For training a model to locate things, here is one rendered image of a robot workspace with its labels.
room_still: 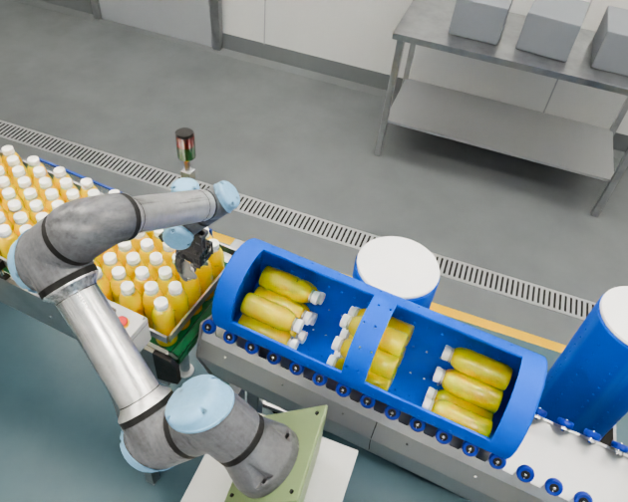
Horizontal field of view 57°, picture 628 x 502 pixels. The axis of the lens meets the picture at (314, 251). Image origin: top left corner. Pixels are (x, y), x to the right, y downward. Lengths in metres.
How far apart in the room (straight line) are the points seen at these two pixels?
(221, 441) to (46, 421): 1.82
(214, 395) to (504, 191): 3.30
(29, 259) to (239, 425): 0.49
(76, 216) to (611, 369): 1.66
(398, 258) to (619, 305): 0.72
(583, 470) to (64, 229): 1.45
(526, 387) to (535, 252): 2.31
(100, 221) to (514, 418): 1.03
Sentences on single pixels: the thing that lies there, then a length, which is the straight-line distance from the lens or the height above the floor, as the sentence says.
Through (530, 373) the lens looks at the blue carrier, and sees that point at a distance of 1.53.
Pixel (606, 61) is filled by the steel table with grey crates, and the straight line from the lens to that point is 3.81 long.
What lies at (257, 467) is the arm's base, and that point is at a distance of 1.14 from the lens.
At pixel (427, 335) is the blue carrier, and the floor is 1.05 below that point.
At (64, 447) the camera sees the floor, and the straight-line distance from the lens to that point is 2.77.
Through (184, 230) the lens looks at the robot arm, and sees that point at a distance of 1.44.
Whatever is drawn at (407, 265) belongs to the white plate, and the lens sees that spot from 1.92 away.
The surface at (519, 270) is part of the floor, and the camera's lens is 3.60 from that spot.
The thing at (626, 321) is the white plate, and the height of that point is 1.04.
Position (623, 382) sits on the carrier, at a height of 0.87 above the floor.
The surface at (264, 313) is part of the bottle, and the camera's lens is 1.63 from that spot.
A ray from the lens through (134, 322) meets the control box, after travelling 1.66.
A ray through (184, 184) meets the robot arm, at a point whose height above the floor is 1.43.
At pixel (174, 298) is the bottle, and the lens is 1.75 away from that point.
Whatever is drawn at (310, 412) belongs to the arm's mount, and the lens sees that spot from 1.21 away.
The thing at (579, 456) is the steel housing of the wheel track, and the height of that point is 0.93.
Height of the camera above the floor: 2.40
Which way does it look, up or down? 46 degrees down
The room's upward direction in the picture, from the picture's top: 7 degrees clockwise
